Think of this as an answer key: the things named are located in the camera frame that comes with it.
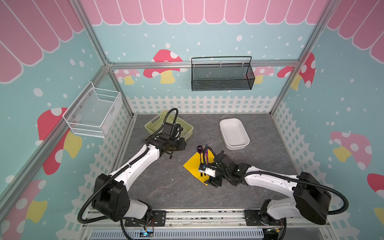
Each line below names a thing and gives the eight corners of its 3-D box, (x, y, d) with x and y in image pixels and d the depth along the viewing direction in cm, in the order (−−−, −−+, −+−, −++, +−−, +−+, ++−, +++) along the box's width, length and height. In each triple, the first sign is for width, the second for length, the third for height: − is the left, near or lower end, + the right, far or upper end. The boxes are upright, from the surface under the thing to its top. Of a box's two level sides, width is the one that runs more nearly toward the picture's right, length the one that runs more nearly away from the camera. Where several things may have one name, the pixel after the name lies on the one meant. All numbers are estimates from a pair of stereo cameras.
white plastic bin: (222, 151, 101) (223, 146, 96) (218, 123, 117) (219, 118, 112) (249, 151, 101) (252, 146, 96) (242, 123, 117) (244, 118, 112)
